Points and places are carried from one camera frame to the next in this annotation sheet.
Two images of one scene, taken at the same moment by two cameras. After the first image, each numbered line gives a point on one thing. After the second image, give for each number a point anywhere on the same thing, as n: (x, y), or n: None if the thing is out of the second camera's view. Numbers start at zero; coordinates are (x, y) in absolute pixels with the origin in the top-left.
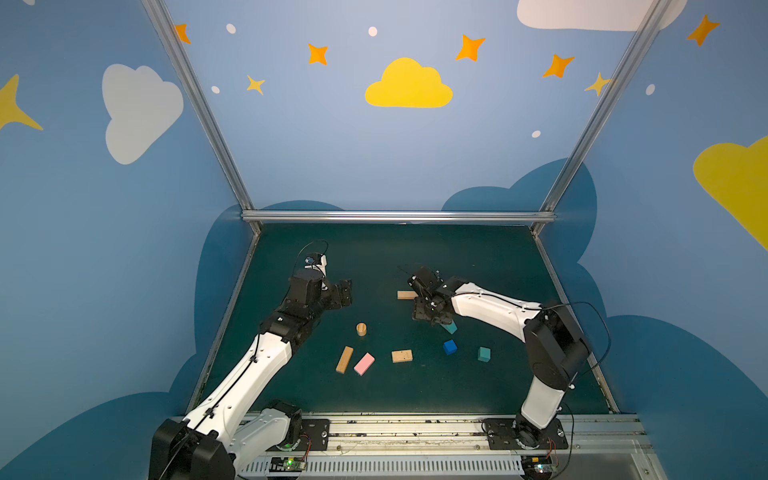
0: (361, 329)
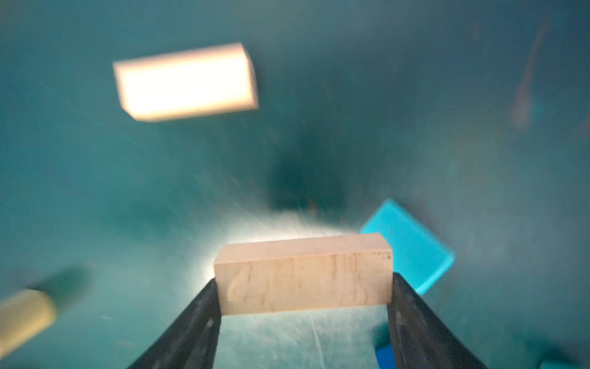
0: (24, 315)
